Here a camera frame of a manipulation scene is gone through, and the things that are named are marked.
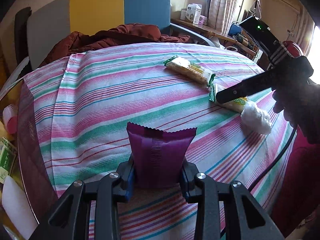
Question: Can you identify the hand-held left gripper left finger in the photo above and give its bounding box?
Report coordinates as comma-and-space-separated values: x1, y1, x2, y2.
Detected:
32, 160, 136, 240

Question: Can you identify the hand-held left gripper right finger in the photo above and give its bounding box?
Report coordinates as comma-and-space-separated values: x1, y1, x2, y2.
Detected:
180, 162, 284, 240

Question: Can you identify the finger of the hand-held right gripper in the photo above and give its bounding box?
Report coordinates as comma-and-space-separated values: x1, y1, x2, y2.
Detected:
216, 72, 273, 105

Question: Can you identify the green-edged cracker packet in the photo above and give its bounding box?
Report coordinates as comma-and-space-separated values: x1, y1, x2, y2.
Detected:
209, 84, 250, 113
164, 55, 216, 87

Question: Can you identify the purple snack packet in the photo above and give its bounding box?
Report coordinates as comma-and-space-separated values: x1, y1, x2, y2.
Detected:
126, 122, 197, 189

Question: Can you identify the person's right hand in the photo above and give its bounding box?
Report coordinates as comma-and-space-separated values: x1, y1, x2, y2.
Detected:
272, 80, 320, 145

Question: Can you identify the white plastic-wrapped ball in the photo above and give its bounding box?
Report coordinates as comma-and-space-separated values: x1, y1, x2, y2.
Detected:
240, 101, 272, 134

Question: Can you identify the patterned curtain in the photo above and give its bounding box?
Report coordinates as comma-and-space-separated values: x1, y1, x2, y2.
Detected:
207, 0, 238, 34
297, 10, 316, 60

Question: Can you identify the blue object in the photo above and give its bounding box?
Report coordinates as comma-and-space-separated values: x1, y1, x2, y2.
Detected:
227, 22, 242, 37

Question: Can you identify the wooden side table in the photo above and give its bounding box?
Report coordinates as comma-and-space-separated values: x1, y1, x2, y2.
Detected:
171, 17, 259, 57

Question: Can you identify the pink carton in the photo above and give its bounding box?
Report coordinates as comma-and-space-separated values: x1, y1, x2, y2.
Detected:
192, 15, 208, 25

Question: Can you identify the striped tablecloth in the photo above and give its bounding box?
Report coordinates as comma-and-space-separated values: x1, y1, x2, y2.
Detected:
17, 42, 298, 240

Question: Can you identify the person's red clothing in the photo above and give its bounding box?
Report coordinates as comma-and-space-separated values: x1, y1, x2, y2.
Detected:
271, 130, 320, 230

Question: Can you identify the white block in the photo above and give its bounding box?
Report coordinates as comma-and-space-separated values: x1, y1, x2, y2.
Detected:
1, 175, 38, 239

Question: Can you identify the green label box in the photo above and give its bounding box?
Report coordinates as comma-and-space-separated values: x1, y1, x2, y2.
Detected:
0, 137, 17, 180

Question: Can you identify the grey yellow blue chair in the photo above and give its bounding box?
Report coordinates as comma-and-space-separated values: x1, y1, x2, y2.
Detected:
0, 0, 215, 98

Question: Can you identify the pink hair roller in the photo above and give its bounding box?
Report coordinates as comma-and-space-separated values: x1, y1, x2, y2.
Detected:
2, 105, 18, 134

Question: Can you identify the maroon jacket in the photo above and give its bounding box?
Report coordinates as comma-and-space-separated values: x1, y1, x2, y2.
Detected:
39, 23, 190, 68

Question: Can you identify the black cable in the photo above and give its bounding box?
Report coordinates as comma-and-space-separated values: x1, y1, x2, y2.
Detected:
249, 126, 298, 193

